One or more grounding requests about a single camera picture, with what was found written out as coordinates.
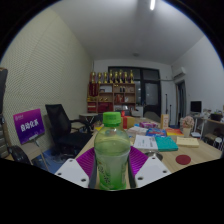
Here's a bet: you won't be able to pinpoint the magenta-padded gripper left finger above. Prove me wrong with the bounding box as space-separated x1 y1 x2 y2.
54 146 99 190

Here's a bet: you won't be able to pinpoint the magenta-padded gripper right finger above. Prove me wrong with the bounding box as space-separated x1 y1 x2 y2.
128 145 172 190

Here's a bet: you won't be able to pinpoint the green tea drink bottle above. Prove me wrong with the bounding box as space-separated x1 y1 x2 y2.
93 111 132 191

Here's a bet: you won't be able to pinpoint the small steel cup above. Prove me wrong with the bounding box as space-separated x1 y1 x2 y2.
143 150 164 162

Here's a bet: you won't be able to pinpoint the white printed paper sheet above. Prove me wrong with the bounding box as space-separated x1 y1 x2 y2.
133 134 159 151

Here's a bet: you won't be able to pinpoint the teal book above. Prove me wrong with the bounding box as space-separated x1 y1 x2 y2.
154 135 179 152

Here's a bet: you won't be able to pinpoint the flat round red coaster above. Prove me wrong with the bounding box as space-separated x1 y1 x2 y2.
175 154 192 166

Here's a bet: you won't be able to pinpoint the black office chair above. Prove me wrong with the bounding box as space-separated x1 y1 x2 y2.
44 103 93 156

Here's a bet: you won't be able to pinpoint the yellow notebook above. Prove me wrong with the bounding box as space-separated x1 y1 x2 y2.
175 136 200 149

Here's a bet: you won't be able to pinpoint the small upright tan box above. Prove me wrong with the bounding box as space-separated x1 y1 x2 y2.
160 113 170 130

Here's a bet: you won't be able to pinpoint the yellow gift box red ribbon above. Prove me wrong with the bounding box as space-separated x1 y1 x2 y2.
120 110 136 130

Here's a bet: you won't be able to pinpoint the black chair with armrest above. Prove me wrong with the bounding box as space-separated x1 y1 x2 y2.
8 144 33 165

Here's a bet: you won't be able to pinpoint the pink flowers in white pot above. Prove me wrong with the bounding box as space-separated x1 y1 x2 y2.
181 115 195 138

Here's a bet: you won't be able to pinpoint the purple sign board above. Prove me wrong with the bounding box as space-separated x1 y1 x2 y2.
12 108 46 145

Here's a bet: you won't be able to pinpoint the white round stool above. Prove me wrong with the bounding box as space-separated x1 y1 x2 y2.
213 136 224 152

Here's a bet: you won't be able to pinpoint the black computer monitor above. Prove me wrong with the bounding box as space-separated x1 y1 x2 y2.
190 100 203 114

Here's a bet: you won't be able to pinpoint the cluttered side desk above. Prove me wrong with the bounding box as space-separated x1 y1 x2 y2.
199 113 224 148

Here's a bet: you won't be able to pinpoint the wooden shelf unit with trophies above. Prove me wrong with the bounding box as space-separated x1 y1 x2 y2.
87 69 137 114

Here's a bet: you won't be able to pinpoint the dark suitcase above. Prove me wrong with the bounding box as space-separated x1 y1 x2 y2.
0 67 9 108

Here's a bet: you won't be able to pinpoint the white wall air conditioner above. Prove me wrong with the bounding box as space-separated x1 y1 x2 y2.
171 66 188 81

